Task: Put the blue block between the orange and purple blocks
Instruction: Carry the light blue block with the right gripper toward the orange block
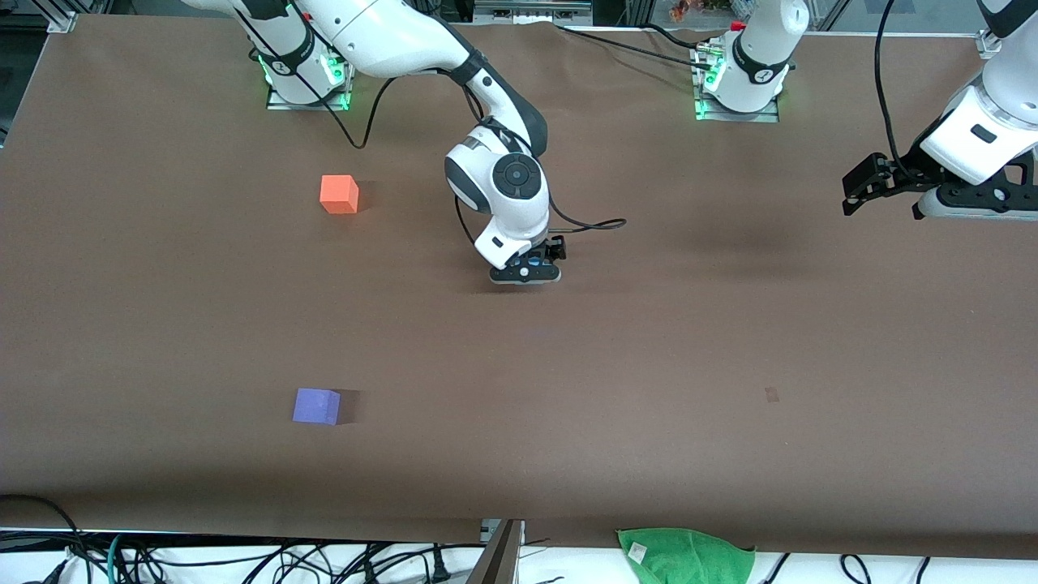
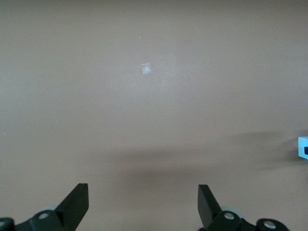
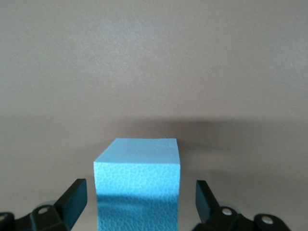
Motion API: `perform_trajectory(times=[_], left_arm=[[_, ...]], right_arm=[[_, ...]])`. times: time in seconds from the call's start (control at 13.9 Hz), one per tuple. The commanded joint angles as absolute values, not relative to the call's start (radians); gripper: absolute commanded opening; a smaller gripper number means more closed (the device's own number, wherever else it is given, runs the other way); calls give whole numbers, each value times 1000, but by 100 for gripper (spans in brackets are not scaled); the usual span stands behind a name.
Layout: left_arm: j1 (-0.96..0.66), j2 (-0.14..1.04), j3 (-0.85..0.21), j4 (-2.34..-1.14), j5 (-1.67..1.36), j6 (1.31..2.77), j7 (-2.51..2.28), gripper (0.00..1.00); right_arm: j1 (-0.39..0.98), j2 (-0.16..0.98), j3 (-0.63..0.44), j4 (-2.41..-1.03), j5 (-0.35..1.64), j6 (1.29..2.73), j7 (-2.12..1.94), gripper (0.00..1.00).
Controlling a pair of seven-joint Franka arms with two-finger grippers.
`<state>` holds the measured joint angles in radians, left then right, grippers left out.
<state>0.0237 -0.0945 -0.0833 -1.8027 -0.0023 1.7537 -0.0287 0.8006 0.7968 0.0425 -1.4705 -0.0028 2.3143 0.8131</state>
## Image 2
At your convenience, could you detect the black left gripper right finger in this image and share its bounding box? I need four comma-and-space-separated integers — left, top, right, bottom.
197, 184, 257, 231

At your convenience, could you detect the blue cube block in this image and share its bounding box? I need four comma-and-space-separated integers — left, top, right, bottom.
297, 136, 308, 160

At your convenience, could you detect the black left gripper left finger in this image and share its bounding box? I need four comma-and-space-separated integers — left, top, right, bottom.
14, 183, 90, 231

